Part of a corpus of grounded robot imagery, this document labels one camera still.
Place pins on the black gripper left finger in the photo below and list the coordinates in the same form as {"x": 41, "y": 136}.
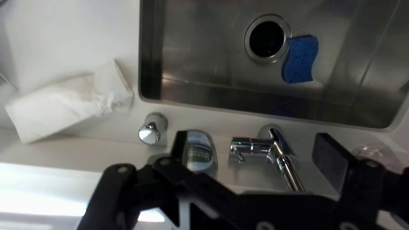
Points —
{"x": 193, "y": 201}

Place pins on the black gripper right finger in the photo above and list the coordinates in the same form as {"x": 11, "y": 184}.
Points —
{"x": 365, "y": 186}

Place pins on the chrome soap dispenser base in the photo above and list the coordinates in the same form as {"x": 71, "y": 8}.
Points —
{"x": 200, "y": 154}

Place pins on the chrome round sink knob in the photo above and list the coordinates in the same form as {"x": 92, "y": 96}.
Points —
{"x": 152, "y": 129}

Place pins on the chrome sink faucet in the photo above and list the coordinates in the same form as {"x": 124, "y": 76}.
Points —
{"x": 272, "y": 145}

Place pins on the crumpled white paper towel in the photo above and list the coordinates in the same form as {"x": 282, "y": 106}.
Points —
{"x": 61, "y": 105}

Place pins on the stainless steel sink basin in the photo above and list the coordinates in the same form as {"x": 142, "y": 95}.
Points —
{"x": 228, "y": 54}

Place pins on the blue sponge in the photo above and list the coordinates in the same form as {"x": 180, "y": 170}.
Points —
{"x": 300, "y": 58}

